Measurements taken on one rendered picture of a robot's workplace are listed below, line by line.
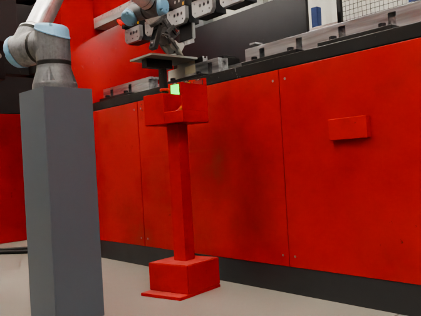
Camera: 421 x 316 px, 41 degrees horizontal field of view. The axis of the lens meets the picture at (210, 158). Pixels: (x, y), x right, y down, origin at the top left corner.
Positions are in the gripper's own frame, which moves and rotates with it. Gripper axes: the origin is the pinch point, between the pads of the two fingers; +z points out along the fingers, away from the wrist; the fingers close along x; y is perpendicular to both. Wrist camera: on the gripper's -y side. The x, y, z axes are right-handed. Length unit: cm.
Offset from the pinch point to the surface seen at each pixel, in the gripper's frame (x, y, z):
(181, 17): -2.3, 14.5, -13.2
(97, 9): 80, 31, -31
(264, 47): -54, 0, 6
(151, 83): 31.4, -0.5, 9.3
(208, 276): -43, -79, 57
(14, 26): 98, -10, -51
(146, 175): 20, -42, 37
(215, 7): -24.9, 15.2, -11.4
